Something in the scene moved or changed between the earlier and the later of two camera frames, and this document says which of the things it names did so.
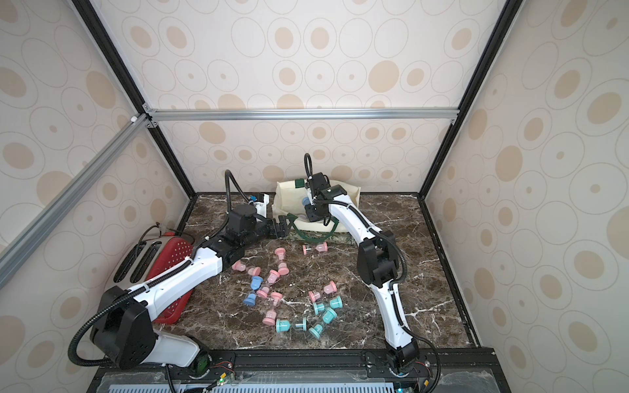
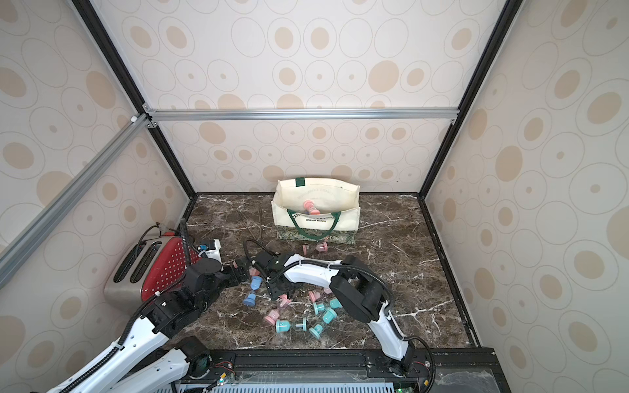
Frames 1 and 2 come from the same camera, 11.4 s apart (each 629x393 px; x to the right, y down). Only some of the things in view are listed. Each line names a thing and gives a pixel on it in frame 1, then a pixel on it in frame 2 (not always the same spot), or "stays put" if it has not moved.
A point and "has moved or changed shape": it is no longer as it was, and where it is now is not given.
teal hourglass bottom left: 282,325 stays put
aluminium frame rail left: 15,251 stays put
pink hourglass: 272,277 has moved or changed shape
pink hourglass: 328,289 stays put
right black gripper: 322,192 to 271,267
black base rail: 472,370 stays put
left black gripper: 277,232 to 237,277
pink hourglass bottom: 270,318 stays put
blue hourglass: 255,283 stays put
